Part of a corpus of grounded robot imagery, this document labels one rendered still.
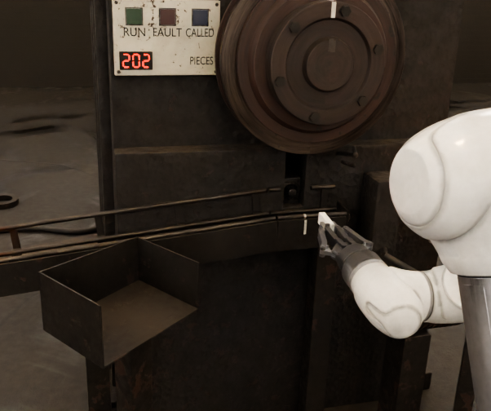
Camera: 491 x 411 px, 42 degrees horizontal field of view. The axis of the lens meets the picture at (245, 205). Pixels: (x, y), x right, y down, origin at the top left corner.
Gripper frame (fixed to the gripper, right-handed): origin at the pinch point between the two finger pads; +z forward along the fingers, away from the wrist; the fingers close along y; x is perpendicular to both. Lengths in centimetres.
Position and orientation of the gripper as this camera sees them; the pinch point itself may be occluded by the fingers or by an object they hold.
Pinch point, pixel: (325, 223)
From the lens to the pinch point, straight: 154.5
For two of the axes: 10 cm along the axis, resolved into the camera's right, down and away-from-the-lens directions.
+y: 9.7, -0.6, 2.4
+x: 0.6, -9.0, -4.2
